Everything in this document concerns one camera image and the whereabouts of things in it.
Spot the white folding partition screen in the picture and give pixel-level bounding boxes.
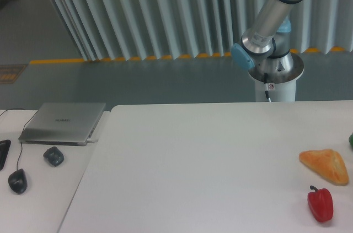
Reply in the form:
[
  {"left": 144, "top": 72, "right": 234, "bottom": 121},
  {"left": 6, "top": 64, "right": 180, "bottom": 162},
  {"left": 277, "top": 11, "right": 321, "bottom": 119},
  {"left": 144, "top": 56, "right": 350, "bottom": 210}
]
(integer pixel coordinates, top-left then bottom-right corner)
[{"left": 51, "top": 0, "right": 352, "bottom": 61}]

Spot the yellow floor sign sticker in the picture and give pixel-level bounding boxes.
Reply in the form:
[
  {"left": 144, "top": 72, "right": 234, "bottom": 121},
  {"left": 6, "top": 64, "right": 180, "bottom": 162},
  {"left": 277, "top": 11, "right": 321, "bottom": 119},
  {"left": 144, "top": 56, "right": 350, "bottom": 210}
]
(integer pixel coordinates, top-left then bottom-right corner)
[{"left": 0, "top": 64, "right": 28, "bottom": 84}]

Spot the dark earbuds case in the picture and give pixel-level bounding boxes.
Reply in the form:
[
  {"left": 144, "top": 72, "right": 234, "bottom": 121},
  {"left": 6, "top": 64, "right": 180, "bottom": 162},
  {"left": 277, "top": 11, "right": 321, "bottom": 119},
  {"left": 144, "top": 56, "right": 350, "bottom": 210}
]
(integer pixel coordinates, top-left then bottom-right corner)
[{"left": 43, "top": 147, "right": 65, "bottom": 167}]

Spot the triangular orange pastry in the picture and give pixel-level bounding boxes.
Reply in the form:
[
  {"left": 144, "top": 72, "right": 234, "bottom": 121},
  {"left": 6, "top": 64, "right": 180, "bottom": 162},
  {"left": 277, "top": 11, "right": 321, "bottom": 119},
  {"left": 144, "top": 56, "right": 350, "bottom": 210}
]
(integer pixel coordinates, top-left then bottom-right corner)
[{"left": 298, "top": 149, "right": 349, "bottom": 186}]

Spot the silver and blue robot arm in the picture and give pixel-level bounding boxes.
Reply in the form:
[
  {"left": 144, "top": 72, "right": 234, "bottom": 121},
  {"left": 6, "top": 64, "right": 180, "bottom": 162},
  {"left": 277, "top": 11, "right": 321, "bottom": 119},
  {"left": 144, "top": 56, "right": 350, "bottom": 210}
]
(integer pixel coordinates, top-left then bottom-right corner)
[{"left": 231, "top": 0, "right": 302, "bottom": 71}]

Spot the black mouse cable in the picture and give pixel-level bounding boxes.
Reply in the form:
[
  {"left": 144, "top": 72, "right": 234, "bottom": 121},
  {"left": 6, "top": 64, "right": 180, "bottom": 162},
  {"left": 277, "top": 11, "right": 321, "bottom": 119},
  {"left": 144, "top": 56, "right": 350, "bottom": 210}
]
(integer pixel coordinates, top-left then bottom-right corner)
[{"left": 0, "top": 108, "right": 38, "bottom": 171}]

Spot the black computer mouse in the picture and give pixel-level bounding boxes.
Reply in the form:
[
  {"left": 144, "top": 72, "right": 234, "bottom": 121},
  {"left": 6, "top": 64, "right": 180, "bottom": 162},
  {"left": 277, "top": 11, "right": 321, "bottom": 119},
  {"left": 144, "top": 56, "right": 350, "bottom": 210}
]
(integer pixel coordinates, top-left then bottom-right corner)
[{"left": 8, "top": 169, "right": 28, "bottom": 194}]

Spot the green pepper at edge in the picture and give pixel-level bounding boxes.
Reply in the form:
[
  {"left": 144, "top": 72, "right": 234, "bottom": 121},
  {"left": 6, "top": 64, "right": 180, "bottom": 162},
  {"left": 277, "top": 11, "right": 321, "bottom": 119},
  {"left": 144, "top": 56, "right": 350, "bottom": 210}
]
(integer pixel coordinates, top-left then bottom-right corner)
[{"left": 349, "top": 134, "right": 353, "bottom": 149}]

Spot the silver closed laptop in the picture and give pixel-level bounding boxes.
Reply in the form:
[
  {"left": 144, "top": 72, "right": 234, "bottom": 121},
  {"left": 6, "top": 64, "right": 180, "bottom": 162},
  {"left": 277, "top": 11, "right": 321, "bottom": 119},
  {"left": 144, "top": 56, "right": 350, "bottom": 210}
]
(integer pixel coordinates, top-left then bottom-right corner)
[{"left": 19, "top": 102, "right": 106, "bottom": 145}]

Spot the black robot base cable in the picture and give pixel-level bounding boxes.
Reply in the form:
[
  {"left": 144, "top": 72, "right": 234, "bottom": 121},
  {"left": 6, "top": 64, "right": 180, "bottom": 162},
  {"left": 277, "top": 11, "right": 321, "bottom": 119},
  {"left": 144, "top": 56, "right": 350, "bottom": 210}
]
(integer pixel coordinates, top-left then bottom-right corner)
[{"left": 263, "top": 72, "right": 272, "bottom": 103}]

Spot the black keyboard corner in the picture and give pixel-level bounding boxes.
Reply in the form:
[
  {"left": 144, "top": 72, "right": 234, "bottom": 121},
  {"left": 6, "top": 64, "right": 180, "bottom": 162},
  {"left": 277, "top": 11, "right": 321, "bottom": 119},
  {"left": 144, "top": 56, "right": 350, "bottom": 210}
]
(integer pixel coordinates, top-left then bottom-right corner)
[{"left": 0, "top": 139, "right": 11, "bottom": 171}]

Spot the red bell pepper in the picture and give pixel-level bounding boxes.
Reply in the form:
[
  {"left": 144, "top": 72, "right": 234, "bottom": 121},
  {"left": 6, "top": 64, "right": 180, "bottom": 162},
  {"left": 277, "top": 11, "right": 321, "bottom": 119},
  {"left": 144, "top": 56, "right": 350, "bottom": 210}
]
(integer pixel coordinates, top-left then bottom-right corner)
[{"left": 307, "top": 185, "right": 334, "bottom": 223}]

